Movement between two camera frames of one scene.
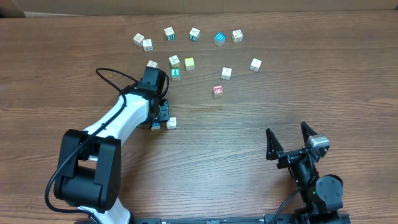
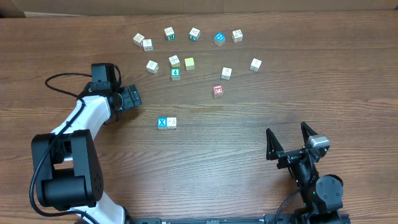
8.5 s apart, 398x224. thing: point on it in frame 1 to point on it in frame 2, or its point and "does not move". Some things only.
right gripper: x=289 y=157 does not move
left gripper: x=164 y=113 to x=129 y=99
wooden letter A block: x=226 y=73 does not move
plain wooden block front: x=171 y=123 does not move
